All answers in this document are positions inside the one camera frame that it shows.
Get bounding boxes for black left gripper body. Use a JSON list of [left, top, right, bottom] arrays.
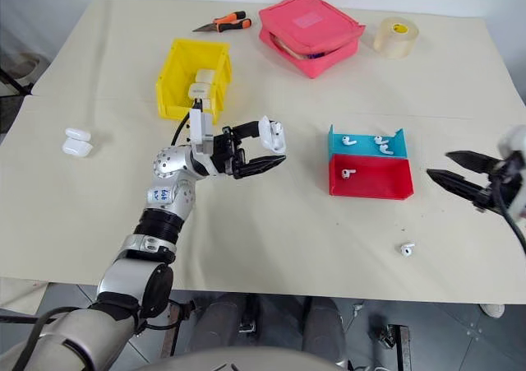
[[205, 126, 248, 179]]

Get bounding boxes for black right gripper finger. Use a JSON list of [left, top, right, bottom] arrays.
[[426, 168, 491, 208], [445, 150, 501, 174]]

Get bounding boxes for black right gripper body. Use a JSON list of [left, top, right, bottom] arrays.
[[475, 154, 520, 214]]

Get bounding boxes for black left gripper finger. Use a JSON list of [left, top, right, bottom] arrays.
[[233, 154, 288, 180], [231, 118, 261, 142]]

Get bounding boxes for yellow plastic bin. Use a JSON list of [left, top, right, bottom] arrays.
[[155, 37, 233, 122]]

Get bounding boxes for red plastic tray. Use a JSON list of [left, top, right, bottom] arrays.
[[328, 153, 415, 202]]

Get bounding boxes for teal plastic tray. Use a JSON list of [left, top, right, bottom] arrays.
[[327, 124, 408, 159]]

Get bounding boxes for orange and black pliers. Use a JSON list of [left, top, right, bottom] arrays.
[[191, 11, 252, 34]]

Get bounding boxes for pink fabric pouch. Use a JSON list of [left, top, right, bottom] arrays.
[[257, 0, 367, 79]]

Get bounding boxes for beige tape roll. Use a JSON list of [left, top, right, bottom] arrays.
[[372, 16, 420, 58]]

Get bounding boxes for rusty metal bar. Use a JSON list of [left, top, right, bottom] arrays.
[[395, 324, 413, 371], [161, 300, 185, 359]]

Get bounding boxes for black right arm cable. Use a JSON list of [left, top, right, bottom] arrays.
[[491, 169, 526, 251]]

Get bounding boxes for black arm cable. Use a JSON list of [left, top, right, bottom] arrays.
[[491, 169, 526, 251], [170, 97, 203, 146]]

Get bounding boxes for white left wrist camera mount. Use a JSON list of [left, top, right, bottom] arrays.
[[187, 81, 218, 156]]

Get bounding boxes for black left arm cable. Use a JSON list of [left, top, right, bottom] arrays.
[[170, 97, 203, 146]]

